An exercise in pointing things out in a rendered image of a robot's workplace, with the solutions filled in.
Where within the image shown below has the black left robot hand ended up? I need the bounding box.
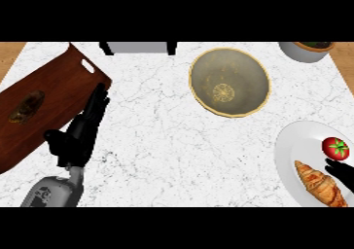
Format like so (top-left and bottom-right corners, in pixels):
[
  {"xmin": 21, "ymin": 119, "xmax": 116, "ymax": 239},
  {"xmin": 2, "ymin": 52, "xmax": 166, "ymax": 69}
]
[{"xmin": 43, "ymin": 82, "xmax": 113, "ymax": 169}]

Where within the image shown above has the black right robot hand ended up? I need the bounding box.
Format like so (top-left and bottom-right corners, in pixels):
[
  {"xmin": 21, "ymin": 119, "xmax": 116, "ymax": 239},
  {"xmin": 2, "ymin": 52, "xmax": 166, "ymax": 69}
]
[{"xmin": 324, "ymin": 158, "xmax": 354, "ymax": 200}]

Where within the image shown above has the golden brown croissant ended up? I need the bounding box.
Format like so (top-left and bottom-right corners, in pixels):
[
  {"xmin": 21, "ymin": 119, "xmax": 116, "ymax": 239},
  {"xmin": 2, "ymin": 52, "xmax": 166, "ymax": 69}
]
[{"xmin": 293, "ymin": 160, "xmax": 349, "ymax": 208}]

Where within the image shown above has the white plate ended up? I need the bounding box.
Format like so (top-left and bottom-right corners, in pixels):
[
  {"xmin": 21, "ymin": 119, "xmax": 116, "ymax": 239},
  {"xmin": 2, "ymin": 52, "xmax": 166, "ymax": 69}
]
[{"xmin": 274, "ymin": 120, "xmax": 354, "ymax": 208}]

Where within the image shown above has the olive bowl with gold rim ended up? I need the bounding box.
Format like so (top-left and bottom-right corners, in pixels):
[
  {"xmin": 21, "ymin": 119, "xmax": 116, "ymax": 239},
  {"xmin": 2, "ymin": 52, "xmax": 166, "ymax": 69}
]
[{"xmin": 187, "ymin": 47, "xmax": 272, "ymax": 119}]

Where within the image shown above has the red tomato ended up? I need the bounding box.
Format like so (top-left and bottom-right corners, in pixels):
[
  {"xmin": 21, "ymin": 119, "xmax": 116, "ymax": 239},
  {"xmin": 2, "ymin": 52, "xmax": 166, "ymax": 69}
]
[{"xmin": 321, "ymin": 136, "xmax": 352, "ymax": 161}]

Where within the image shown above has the dark brown wooden cutting board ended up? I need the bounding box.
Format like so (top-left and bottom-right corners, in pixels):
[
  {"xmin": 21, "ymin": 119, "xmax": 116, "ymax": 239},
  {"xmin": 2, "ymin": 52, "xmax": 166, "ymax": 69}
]
[{"xmin": 0, "ymin": 42, "xmax": 114, "ymax": 178}]

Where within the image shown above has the grey appliance with black legs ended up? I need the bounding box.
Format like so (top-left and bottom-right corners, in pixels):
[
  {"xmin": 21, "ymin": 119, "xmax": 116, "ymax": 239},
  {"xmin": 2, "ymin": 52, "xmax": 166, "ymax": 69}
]
[{"xmin": 98, "ymin": 41, "xmax": 178, "ymax": 56}]

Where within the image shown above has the grey pot with brown rim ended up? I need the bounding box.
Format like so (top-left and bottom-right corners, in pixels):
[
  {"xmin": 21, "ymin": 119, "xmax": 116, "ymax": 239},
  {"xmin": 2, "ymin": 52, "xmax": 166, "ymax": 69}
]
[{"xmin": 278, "ymin": 41, "xmax": 337, "ymax": 64}]

